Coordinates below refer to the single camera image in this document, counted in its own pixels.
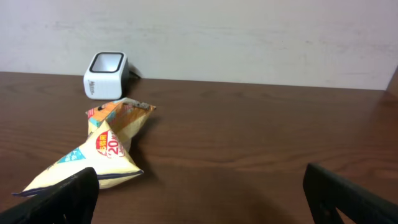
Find yellow snack bag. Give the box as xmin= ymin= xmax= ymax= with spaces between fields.
xmin=13 ymin=98 xmax=155 ymax=197

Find white barcode scanner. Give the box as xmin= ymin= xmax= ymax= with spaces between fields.
xmin=83 ymin=52 xmax=129 ymax=100

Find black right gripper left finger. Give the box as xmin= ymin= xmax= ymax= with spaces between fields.
xmin=1 ymin=167 xmax=99 ymax=224

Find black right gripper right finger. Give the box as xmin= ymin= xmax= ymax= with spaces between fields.
xmin=303 ymin=163 xmax=397 ymax=224

